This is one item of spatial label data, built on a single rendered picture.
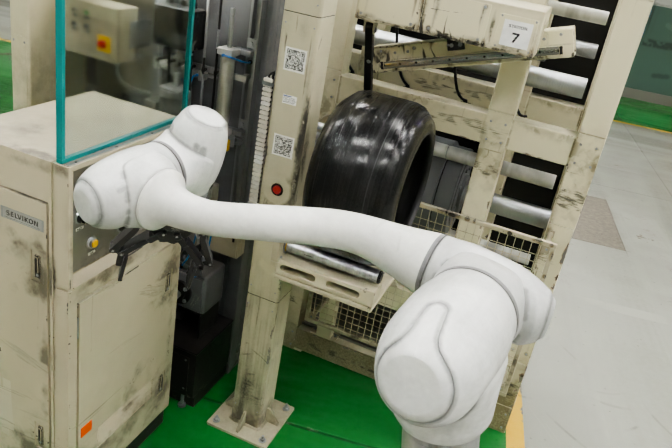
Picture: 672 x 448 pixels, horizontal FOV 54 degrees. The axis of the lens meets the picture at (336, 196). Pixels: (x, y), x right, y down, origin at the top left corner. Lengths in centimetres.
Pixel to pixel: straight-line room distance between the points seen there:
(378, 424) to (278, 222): 207
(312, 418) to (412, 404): 218
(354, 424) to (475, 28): 169
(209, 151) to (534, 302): 57
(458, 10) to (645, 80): 926
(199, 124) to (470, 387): 62
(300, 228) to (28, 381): 142
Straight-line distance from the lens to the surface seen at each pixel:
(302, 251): 222
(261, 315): 252
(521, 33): 219
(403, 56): 242
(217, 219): 100
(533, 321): 93
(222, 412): 290
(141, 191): 103
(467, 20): 221
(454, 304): 80
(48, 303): 204
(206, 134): 112
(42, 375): 221
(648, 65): 1133
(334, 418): 297
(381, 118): 201
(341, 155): 196
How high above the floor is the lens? 197
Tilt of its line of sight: 23 degrees down
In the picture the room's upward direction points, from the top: 10 degrees clockwise
